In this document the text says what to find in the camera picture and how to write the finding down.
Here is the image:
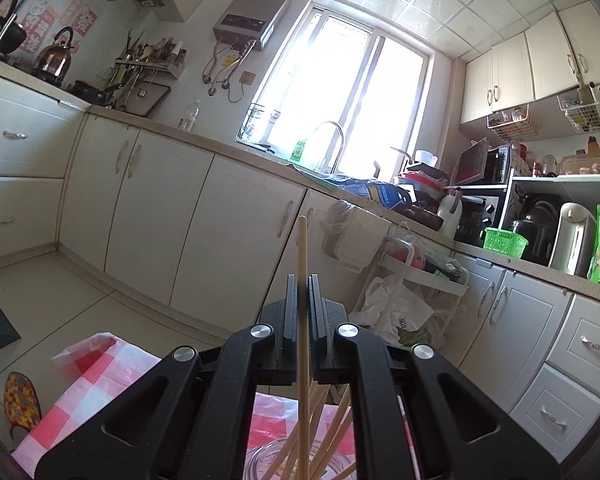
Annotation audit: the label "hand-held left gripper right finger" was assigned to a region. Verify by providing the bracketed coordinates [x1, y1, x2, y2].
[307, 275, 563, 480]

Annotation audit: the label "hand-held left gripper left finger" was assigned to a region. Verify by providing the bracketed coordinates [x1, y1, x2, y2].
[35, 275, 299, 480]

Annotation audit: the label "light wooden chopstick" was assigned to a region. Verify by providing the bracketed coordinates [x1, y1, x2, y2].
[296, 216, 311, 480]

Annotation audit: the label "bunch of wooden chopsticks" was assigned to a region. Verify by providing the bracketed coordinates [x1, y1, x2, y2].
[265, 382, 359, 480]

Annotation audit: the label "clear glass jar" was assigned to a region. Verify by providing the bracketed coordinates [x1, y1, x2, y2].
[242, 437, 361, 480]

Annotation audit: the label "white plastic bag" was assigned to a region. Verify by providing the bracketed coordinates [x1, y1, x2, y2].
[350, 275, 436, 346]

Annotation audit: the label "bag of red tomatoes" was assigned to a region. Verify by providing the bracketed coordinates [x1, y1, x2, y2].
[382, 240, 427, 271]

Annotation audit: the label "white trolley cart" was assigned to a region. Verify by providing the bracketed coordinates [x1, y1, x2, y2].
[352, 252, 471, 357]

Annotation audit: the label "blue printed bag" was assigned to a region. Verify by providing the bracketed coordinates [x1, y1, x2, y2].
[330, 175, 416, 211]

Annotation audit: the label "dark shallow pan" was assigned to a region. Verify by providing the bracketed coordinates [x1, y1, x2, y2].
[410, 205, 446, 231]

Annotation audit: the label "white base cabinets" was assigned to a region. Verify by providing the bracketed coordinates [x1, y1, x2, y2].
[0, 72, 600, 462]

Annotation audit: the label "white plastic jug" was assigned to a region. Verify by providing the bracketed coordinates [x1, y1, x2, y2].
[437, 187, 464, 239]

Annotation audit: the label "black toaster oven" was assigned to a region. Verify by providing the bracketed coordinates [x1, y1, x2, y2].
[455, 195, 504, 249]

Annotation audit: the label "chrome sink faucet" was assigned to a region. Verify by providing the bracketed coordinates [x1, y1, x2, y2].
[310, 120, 346, 174]

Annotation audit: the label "green plastic basket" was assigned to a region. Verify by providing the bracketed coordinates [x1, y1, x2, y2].
[482, 227, 530, 260]

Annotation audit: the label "pink checkered tablecloth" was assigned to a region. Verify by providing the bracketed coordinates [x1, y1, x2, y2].
[12, 332, 421, 480]

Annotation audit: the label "kitchen window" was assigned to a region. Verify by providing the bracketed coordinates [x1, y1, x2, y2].
[237, 2, 434, 181]

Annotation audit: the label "clear water bottle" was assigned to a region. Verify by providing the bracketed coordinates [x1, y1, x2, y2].
[179, 99, 202, 134]

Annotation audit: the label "black microwave oven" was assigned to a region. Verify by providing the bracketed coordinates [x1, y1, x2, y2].
[482, 144, 515, 185]

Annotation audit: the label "hanging cutting board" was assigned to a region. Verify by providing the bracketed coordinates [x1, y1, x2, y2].
[130, 82, 173, 119]

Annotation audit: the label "silver thermos pot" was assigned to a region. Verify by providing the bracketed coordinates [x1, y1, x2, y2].
[547, 202, 599, 277]

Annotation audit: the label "white shelf unit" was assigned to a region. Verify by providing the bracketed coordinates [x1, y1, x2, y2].
[500, 170, 600, 266]

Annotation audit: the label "colourful patterned slipper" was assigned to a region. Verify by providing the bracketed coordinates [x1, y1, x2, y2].
[2, 371, 44, 434]

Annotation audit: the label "silver water heater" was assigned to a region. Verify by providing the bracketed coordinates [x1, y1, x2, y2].
[212, 0, 294, 51]

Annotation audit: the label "black frying pan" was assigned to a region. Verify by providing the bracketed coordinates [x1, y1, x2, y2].
[70, 79, 111, 106]

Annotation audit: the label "clear plastic food container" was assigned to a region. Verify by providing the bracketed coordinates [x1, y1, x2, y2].
[555, 152, 600, 177]

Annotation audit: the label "white upper cabinets above shelf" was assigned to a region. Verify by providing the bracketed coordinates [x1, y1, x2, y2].
[459, 0, 600, 126]

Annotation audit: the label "steel kettle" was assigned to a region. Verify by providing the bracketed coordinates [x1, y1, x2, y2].
[32, 26, 76, 79]

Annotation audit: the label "white wire hanging basket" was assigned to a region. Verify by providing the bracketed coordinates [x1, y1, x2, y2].
[486, 105, 540, 144]
[557, 82, 600, 134]

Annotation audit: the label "wall utensil rack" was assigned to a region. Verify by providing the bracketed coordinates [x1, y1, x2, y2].
[97, 30, 189, 111]

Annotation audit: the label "pink wall stickers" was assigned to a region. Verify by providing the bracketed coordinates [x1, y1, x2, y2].
[5, 0, 101, 56]

